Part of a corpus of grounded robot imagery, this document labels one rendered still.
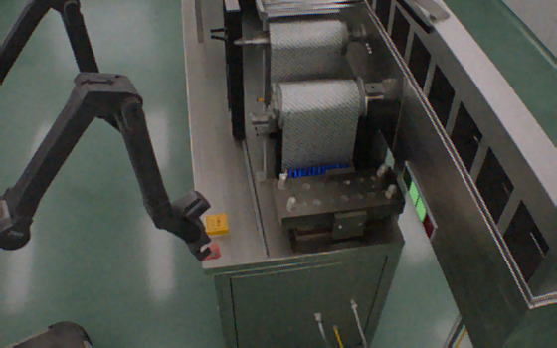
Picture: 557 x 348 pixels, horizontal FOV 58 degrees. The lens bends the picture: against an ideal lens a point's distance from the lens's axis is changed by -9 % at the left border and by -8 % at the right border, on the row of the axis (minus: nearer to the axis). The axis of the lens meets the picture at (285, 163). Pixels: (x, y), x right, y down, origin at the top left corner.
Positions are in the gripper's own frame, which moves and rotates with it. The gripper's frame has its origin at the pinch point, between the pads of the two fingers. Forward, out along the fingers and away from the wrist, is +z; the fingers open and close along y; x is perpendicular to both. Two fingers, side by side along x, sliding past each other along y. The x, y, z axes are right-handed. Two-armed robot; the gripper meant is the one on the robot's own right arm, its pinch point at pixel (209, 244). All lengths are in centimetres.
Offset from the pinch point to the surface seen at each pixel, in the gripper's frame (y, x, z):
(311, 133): 12.7, -43.6, 9.7
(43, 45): 325, 56, 88
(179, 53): 248, -24, 134
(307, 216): -3.9, -25.9, 17.5
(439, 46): -17, -78, -22
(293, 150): 14.7, -36.0, 12.8
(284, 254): -5.1, -12.4, 23.9
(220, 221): 15.3, -3.1, 15.8
